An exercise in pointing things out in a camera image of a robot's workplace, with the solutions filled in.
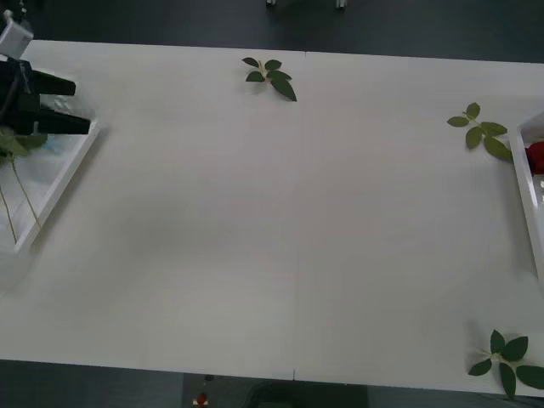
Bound dark robot torso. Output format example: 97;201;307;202
250;380;369;408

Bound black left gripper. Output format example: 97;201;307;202
0;54;92;137

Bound loose green leaf twig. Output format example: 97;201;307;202
467;329;544;399
241;57;298;102
445;101;514;162

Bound shallow white box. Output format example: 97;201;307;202
508;110;544;290
0;82;102;255

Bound pale grey left wrist camera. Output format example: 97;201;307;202
0;10;34;57

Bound red artificial rose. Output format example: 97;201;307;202
525;142;544;175

